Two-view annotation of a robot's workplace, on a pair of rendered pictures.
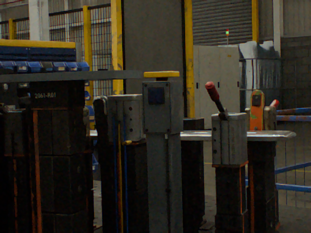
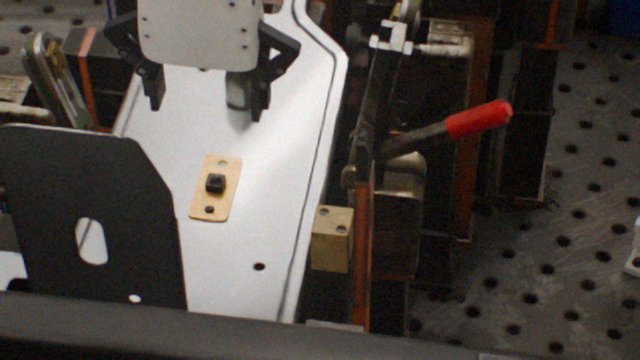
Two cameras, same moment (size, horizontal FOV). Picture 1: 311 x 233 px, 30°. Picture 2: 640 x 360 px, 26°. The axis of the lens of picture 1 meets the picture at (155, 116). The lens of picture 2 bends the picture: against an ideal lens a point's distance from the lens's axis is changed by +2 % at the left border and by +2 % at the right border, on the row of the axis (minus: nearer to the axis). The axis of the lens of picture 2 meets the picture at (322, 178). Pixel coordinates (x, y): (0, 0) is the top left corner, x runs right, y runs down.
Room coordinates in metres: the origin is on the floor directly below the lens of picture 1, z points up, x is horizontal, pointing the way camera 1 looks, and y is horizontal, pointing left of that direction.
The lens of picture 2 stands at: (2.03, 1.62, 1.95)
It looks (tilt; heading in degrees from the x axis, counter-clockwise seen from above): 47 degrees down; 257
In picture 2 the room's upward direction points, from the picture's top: straight up
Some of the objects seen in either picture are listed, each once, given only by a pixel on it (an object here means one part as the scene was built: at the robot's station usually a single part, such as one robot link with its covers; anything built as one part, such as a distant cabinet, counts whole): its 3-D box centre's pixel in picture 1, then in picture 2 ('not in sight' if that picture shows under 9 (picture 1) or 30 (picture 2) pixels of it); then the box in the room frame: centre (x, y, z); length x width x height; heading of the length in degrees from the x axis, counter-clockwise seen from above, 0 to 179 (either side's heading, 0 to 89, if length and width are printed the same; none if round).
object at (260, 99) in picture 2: not in sight; (271, 86); (1.88, 0.76, 1.14); 0.03 x 0.03 x 0.07; 68
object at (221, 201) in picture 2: not in sight; (215, 184); (1.93, 0.74, 1.01); 0.08 x 0.04 x 0.01; 68
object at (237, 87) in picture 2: not in sight; (240, 86); (1.88, 0.62, 1.02); 0.03 x 0.03 x 0.07
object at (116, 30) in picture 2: not in sight; (148, 29); (1.97, 0.72, 1.19); 0.08 x 0.01 x 0.06; 158
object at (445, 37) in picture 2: not in sight; (427, 163); (1.69, 0.65, 0.88); 0.11 x 0.09 x 0.37; 158
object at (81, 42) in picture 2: not in sight; (111, 140); (2.02, 0.50, 0.84); 0.11 x 0.08 x 0.29; 158
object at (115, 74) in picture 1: (57, 77); not in sight; (1.36, 0.22, 1.16); 0.37 x 0.14 x 0.02; 68
